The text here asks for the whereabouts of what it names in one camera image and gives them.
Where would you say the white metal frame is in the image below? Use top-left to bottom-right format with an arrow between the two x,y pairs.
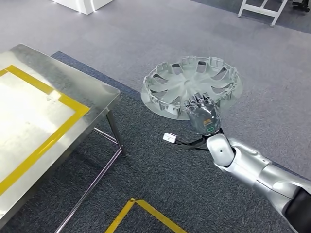
237,0 -> 288,27

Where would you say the white block with light strips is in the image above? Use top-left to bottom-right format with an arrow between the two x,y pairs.
51,0 -> 113,15

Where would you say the yellow tape on workbench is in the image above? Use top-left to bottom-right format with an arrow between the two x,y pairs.
0,65 -> 91,197

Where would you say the grey plastic wheel hubcap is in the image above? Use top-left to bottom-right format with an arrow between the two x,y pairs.
141,55 -> 244,121

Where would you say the stainless steel workbench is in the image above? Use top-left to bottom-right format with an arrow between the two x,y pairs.
0,44 -> 127,233

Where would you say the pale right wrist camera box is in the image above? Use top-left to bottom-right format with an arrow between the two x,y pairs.
162,132 -> 177,144

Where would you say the yellow floor tape rectangle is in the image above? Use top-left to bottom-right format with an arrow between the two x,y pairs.
104,198 -> 187,233

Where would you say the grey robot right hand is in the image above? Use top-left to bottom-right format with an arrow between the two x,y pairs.
183,92 -> 222,136

